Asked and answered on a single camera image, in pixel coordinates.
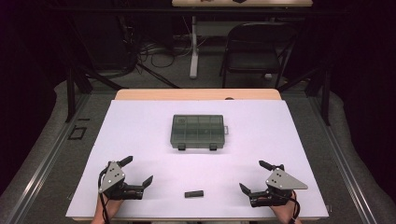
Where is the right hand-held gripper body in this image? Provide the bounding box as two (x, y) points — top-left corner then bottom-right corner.
(249, 163), (309, 208)

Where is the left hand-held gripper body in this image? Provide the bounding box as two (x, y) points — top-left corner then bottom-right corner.
(98, 161), (145, 201)

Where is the small black stick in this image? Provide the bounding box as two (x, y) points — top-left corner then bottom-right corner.
(184, 189), (205, 199)

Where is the grey clear compartment box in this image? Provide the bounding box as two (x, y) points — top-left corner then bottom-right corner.
(170, 114), (230, 152)

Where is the person's left hand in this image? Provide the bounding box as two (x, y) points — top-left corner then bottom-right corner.
(92, 194), (124, 224)

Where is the person's right hand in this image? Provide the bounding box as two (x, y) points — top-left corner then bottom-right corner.
(270, 190), (303, 224)

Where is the black metal stand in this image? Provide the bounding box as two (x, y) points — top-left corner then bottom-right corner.
(276, 63), (332, 126)
(64, 64), (125, 123)

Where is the black folding chair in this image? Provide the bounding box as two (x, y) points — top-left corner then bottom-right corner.
(219, 21), (297, 89)

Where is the wooden desk with white leg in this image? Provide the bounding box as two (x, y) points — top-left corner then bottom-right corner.
(171, 0), (314, 79)

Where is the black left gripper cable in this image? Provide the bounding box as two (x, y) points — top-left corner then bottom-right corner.
(97, 167), (112, 224)

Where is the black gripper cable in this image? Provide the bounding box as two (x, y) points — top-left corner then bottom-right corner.
(97, 167), (112, 224)
(290, 189), (302, 224)

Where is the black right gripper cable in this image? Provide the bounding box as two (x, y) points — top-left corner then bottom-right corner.
(290, 189), (302, 224)

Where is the aluminium floor rail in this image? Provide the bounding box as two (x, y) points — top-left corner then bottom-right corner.
(307, 92), (378, 224)
(6, 92), (92, 224)

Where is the bundle of floor cables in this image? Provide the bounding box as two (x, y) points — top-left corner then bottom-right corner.
(134, 36), (195, 71)

